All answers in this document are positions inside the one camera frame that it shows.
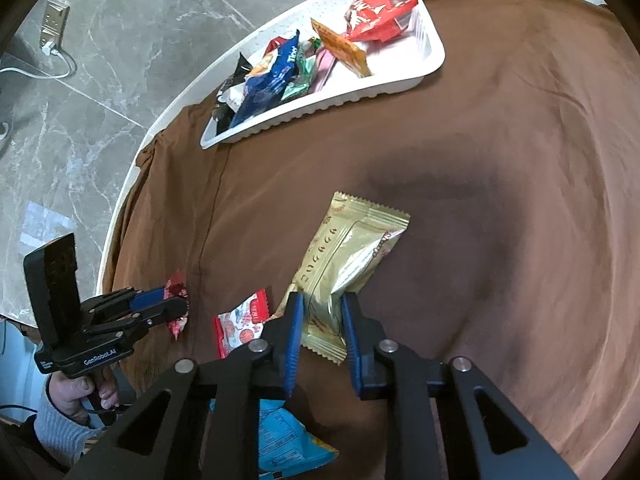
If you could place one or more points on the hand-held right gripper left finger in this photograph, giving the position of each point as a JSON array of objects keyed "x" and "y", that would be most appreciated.
[{"x": 292, "y": 350}]

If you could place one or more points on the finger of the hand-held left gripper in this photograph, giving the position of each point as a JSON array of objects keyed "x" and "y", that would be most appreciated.
[
  {"x": 165, "y": 312},
  {"x": 150, "y": 297}
]

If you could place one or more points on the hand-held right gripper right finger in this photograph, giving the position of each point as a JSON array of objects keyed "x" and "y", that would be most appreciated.
[{"x": 352, "y": 355}]

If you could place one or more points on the small red candy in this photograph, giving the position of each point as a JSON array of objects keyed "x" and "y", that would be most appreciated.
[{"x": 176, "y": 287}]

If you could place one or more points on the gold snack packet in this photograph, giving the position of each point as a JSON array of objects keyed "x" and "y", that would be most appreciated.
[{"x": 345, "y": 260}]

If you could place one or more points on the white plastic tray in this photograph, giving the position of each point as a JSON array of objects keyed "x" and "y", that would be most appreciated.
[{"x": 400, "y": 67}]

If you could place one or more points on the person's left hand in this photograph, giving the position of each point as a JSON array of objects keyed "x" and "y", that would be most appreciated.
[{"x": 75, "y": 400}]

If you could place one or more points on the red white snack packet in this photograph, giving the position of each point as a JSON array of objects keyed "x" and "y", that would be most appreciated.
[{"x": 240, "y": 322}]

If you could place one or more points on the light blue snack packet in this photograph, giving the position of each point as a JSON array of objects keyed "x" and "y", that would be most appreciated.
[{"x": 287, "y": 440}]

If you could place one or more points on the dark brown snack packet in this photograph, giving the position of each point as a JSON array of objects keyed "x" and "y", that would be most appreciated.
[{"x": 222, "y": 115}]

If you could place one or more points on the brown tablecloth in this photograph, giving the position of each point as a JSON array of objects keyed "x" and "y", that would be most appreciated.
[{"x": 500, "y": 185}]

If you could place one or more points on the dark blue snack packet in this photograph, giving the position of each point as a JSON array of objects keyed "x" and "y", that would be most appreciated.
[{"x": 267, "y": 85}]

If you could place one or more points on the black snack packet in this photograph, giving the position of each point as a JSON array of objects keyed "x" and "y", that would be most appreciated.
[{"x": 242, "y": 66}]

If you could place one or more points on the green snack packet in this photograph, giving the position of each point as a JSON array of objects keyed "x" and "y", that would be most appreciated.
[{"x": 300, "y": 82}]

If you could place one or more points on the beige power strip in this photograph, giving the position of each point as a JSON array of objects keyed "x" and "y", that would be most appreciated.
[{"x": 54, "y": 22}]

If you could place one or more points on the small red snack packet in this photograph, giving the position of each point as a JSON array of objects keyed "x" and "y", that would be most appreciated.
[{"x": 274, "y": 45}]

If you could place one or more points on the pink snack packet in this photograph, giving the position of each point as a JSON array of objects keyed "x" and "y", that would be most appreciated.
[{"x": 325, "y": 67}]

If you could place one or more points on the orange snack packet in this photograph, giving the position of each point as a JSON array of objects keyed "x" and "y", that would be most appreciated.
[{"x": 342, "y": 50}]

